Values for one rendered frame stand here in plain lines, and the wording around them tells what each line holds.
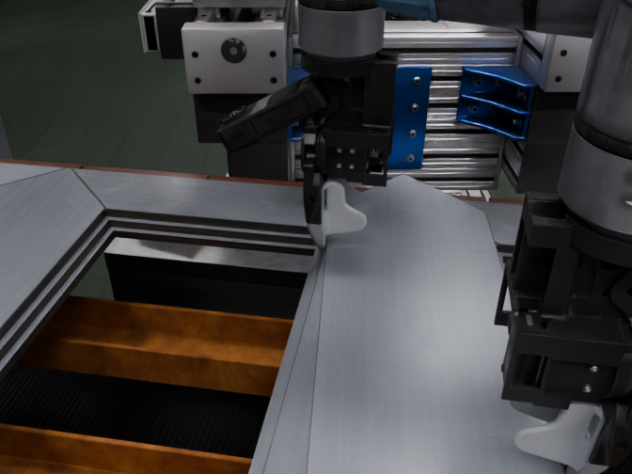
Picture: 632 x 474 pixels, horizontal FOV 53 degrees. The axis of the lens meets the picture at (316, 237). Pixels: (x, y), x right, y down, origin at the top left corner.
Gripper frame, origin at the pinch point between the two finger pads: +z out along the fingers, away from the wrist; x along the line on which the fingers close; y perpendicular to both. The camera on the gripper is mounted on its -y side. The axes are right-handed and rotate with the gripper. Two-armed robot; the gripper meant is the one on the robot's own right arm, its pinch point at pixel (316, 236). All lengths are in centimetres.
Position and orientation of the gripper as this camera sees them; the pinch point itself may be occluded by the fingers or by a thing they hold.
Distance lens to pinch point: 68.1
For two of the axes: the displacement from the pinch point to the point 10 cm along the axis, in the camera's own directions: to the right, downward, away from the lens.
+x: 1.7, -5.4, 8.3
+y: 9.9, 1.0, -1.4
